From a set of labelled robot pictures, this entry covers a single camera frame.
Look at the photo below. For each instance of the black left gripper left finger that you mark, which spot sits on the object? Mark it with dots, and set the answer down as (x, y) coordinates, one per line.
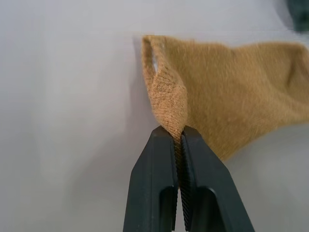
(147, 183)

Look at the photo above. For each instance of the mustard yellow sock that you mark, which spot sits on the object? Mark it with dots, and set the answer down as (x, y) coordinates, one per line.
(229, 96)

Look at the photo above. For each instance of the dark green object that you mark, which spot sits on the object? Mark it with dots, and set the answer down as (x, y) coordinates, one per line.
(299, 13)

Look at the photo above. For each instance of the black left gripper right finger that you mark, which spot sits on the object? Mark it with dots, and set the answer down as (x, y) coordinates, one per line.
(212, 188)

